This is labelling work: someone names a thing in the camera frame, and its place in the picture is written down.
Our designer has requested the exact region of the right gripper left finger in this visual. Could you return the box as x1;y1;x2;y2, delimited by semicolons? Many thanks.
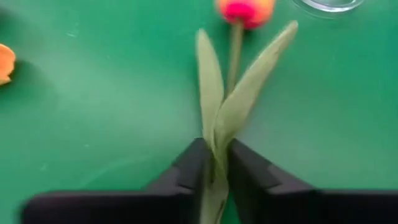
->
144;138;215;224

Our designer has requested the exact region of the orange yellow artificial tulip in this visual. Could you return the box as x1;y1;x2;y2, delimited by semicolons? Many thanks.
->
195;0;299;224
0;43;17;86

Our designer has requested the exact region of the green table mat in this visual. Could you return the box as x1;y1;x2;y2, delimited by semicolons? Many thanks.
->
0;0;398;224

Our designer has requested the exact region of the small ribbed glass vase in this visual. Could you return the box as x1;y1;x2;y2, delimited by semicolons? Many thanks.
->
291;0;365;14

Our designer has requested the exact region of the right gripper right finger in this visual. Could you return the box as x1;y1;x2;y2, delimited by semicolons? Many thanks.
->
228;139;315;224

